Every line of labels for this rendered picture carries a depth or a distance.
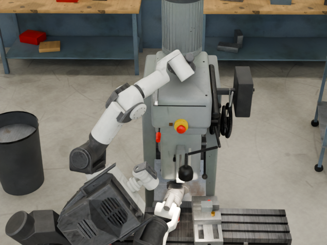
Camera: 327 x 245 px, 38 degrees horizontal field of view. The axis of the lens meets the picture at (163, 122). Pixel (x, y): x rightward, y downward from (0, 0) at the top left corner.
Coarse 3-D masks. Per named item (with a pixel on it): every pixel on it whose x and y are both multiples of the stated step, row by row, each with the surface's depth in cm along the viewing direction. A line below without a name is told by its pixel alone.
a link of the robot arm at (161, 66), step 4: (172, 52) 190; (176, 52) 190; (180, 52) 192; (168, 56) 189; (172, 56) 189; (160, 60) 189; (164, 60) 188; (168, 60) 189; (160, 64) 188; (164, 64) 188; (156, 68) 190; (160, 68) 187; (164, 68) 188; (160, 72) 187; (164, 72) 187; (164, 76) 187; (168, 76) 188; (164, 80) 188; (168, 80) 189; (164, 84) 190
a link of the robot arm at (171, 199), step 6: (168, 198) 235; (174, 198) 238; (156, 204) 237; (162, 204) 237; (168, 204) 232; (174, 204) 237; (156, 210) 235; (162, 210) 235; (168, 210) 232; (162, 216) 236; (168, 216) 234
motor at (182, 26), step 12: (168, 0) 216; (180, 0) 214; (192, 0) 215; (168, 12) 220; (180, 12) 218; (192, 12) 218; (168, 24) 223; (180, 24) 221; (192, 24) 222; (168, 36) 227; (180, 36) 224; (192, 36) 225; (168, 48) 230; (180, 48) 228; (192, 48) 228
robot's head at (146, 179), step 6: (144, 174) 195; (132, 180) 198; (138, 180) 201; (144, 180) 197; (150, 180) 198; (156, 180) 200; (138, 186) 198; (144, 186) 200; (150, 186) 199; (156, 186) 200
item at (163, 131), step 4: (156, 128) 221; (160, 128) 220; (164, 128) 220; (168, 128) 220; (172, 128) 220; (188, 128) 220; (192, 128) 220; (196, 128) 220; (200, 128) 220; (204, 128) 220; (156, 132) 222; (160, 132) 222; (164, 132) 222; (168, 132) 222; (172, 132) 222; (176, 132) 221; (184, 132) 221; (188, 132) 221; (192, 132) 221; (196, 132) 221; (200, 132) 221; (204, 132) 221
